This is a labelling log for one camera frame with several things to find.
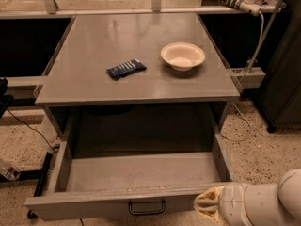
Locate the white power strip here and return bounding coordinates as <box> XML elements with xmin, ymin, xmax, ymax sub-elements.
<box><xmin>217</xmin><ymin>0</ymin><xmax>261</xmax><ymax>16</ymax></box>

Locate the black metal bar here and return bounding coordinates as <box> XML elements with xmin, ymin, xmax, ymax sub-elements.
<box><xmin>27</xmin><ymin>151</ymin><xmax>54</xmax><ymax>220</ymax></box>

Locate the black floor cable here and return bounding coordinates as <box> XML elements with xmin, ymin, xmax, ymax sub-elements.
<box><xmin>6</xmin><ymin>108</ymin><xmax>60</xmax><ymax>153</ymax></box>

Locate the black device at left edge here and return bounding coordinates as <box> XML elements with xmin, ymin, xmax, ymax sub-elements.
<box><xmin>0</xmin><ymin>78</ymin><xmax>13</xmax><ymax>118</ymax></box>

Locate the grey drawer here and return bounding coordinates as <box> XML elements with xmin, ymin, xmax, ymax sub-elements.
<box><xmin>25</xmin><ymin>134</ymin><xmax>237</xmax><ymax>220</ymax></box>

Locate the grey drawer cabinet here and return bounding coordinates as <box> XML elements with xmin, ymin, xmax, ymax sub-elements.
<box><xmin>36</xmin><ymin>13</ymin><xmax>239</xmax><ymax>153</ymax></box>

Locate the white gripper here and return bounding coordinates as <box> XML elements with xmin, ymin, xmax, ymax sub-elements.
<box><xmin>193</xmin><ymin>183</ymin><xmax>251</xmax><ymax>226</ymax></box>

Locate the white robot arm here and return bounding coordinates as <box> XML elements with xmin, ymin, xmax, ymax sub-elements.
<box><xmin>194</xmin><ymin>169</ymin><xmax>301</xmax><ymax>226</ymax></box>

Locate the white power cable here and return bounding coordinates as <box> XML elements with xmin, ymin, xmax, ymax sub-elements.
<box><xmin>219</xmin><ymin>10</ymin><xmax>266</xmax><ymax>143</ymax></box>

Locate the black drawer handle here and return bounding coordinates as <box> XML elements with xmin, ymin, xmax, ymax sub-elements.
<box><xmin>128</xmin><ymin>201</ymin><xmax>166</xmax><ymax>216</ymax></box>

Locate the blue snack packet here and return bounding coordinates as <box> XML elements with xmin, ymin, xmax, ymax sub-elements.
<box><xmin>106</xmin><ymin>59</ymin><xmax>147</xmax><ymax>80</ymax></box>

